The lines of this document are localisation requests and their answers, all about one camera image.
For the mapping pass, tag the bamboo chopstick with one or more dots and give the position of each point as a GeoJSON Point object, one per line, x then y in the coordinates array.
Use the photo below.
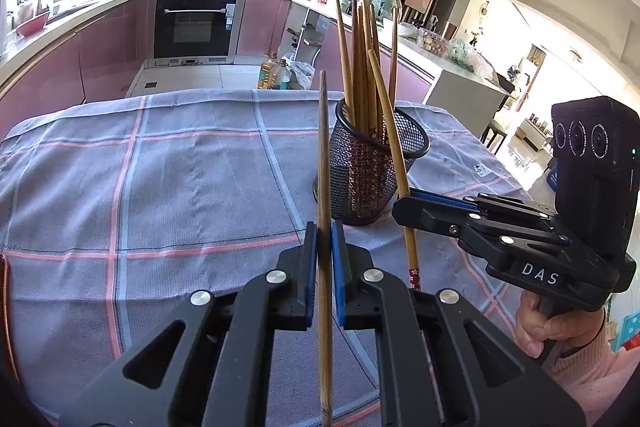
{"type": "Point", "coordinates": [356, 67]}
{"type": "Point", "coordinates": [399, 170]}
{"type": "Point", "coordinates": [345, 64]}
{"type": "Point", "coordinates": [372, 95]}
{"type": "Point", "coordinates": [379, 134]}
{"type": "Point", "coordinates": [392, 88]}
{"type": "Point", "coordinates": [324, 274]}
{"type": "Point", "coordinates": [362, 71]}

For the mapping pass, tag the person right hand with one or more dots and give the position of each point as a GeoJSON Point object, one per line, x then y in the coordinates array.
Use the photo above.
{"type": "Point", "coordinates": [572, 330]}

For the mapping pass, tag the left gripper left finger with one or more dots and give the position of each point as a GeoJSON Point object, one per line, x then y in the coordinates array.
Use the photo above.
{"type": "Point", "coordinates": [208, 363]}

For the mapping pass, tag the blue plaid tablecloth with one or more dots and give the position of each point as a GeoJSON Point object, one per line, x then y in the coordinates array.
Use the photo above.
{"type": "Point", "coordinates": [113, 212]}

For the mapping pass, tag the cooking oil bottle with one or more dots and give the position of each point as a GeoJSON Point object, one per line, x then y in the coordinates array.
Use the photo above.
{"type": "Point", "coordinates": [268, 72]}

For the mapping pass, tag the black camera box right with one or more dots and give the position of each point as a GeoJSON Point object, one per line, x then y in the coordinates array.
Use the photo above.
{"type": "Point", "coordinates": [596, 150]}

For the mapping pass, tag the pink sleeve right forearm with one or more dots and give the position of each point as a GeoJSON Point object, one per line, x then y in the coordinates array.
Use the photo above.
{"type": "Point", "coordinates": [595, 375]}

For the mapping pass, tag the dark sauce bottle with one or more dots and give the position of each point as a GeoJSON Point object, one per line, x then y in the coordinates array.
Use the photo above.
{"type": "Point", "coordinates": [281, 76]}

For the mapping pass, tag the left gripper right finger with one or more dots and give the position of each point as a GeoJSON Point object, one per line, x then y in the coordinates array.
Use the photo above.
{"type": "Point", "coordinates": [440, 361]}

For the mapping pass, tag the black built-in oven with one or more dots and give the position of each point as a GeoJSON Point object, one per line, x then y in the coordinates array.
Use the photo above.
{"type": "Point", "coordinates": [194, 32]}

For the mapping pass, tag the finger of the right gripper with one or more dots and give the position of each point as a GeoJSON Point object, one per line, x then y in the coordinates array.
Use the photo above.
{"type": "Point", "coordinates": [422, 215]}
{"type": "Point", "coordinates": [443, 200]}

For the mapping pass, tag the red bowl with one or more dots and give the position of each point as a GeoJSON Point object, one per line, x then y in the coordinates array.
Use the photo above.
{"type": "Point", "coordinates": [33, 26]}

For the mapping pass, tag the black smartphone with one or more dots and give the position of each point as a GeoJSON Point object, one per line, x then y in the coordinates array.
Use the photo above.
{"type": "Point", "coordinates": [7, 355]}

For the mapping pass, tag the black mesh utensil holder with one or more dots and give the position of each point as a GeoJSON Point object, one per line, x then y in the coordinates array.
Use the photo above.
{"type": "Point", "coordinates": [356, 170]}

